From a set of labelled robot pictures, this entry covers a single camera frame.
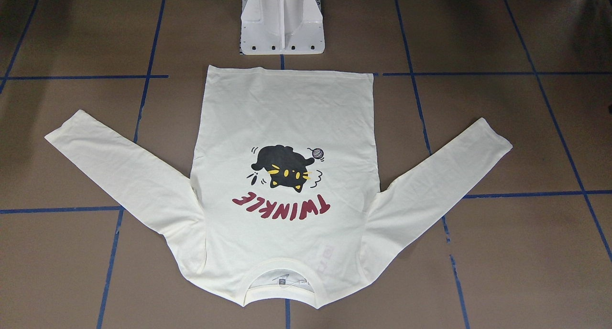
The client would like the cream long-sleeve cat shirt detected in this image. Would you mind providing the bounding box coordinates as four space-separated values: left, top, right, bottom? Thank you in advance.
46 66 512 308

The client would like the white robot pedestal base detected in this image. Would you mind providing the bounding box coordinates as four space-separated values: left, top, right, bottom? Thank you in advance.
239 0 325 55

